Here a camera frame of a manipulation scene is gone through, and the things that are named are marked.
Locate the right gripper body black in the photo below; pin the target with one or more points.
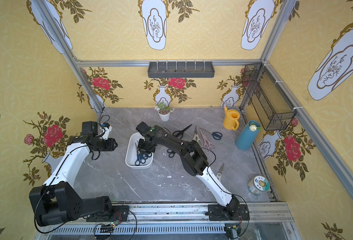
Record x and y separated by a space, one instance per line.
146 146

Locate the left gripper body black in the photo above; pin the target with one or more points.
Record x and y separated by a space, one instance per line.
111 144

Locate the dark blue handled scissors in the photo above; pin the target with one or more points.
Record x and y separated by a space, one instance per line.
142 157

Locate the white plastic storage box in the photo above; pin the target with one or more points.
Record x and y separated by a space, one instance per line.
135 158

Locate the small black scissors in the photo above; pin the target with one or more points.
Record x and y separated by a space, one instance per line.
171 153

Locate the large black scissors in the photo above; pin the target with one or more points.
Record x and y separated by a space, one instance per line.
179 133

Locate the cream kitchen shears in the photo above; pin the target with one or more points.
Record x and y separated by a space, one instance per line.
196 137

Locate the pink handled scissors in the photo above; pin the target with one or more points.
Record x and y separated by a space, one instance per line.
206 143

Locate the small blue thin scissors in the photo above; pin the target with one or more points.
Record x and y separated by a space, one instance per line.
216 135

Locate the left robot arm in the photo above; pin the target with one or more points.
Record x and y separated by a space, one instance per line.
56 201

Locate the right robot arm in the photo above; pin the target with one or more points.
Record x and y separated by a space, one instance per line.
193 159

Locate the small potted plant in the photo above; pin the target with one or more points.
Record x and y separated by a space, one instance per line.
164 111

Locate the white kitchen shears front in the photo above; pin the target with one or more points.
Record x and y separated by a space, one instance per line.
218 176

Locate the yellow watering can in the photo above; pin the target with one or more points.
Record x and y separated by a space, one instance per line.
231 118

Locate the teal bottle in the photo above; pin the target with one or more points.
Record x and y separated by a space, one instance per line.
248 135

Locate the tape roll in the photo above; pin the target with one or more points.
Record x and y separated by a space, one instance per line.
258 185

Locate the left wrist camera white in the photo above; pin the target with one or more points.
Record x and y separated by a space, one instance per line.
106 129

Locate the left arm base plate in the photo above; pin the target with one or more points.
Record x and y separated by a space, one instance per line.
115 213

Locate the aluminium front rail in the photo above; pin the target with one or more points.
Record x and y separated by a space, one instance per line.
253 221

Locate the grey wall shelf rack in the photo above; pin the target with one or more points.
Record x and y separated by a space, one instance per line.
181 69

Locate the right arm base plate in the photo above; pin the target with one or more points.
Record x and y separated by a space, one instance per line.
220 213

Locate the black wire mesh basket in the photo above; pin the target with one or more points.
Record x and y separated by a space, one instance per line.
273 108

